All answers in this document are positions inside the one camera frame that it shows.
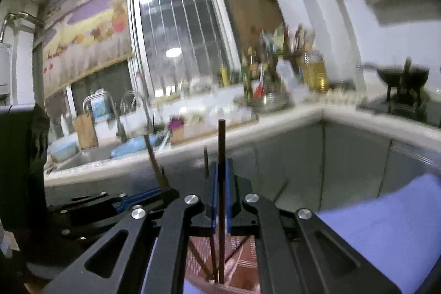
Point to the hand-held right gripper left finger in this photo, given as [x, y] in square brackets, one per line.
[215, 197]

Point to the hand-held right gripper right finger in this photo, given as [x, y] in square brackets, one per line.
[230, 197]

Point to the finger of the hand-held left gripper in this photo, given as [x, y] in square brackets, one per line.
[137, 201]
[86, 221]

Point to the dark wooden chopstick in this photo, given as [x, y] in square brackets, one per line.
[155, 156]
[222, 142]

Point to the bunch of brown chopsticks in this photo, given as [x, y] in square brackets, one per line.
[203, 259]

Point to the pink plastic basket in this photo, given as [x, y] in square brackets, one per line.
[241, 263]

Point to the teal plastic container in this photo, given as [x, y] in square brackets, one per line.
[63, 149]

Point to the blue plate in sink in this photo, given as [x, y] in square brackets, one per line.
[132, 147]

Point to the steel sink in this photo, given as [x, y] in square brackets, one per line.
[89, 156]

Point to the upright wooden chopping board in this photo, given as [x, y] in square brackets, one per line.
[86, 132]

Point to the curved neck steel faucet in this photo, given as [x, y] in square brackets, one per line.
[121, 128]

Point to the purple vegetable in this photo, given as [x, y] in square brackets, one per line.
[176, 125]

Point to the square neck steel faucet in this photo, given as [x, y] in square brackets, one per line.
[86, 103]

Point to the blue printed box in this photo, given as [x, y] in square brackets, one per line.
[101, 108]

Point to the steel basin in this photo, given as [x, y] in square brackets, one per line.
[272, 103]

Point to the row of condiment bottles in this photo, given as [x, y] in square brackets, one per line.
[253, 70]

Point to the white plastic jug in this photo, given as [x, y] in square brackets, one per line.
[286, 73]

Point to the steel exhaust pipe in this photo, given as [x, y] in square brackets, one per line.
[20, 16]

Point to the large cooking oil bottle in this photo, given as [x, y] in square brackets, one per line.
[315, 73]

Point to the white egg carton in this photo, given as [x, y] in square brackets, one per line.
[341, 96]

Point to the blue printed tablecloth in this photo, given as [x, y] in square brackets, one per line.
[379, 228]

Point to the pile of food packets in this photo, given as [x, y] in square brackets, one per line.
[286, 39]

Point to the barred window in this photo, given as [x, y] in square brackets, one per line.
[179, 28]

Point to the brown cardboard panel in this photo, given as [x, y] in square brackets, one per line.
[251, 15]

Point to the gas stove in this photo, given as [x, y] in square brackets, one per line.
[396, 104]

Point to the black wok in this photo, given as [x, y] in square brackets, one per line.
[403, 75]

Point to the fruit print wall poster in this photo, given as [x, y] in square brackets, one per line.
[86, 32]

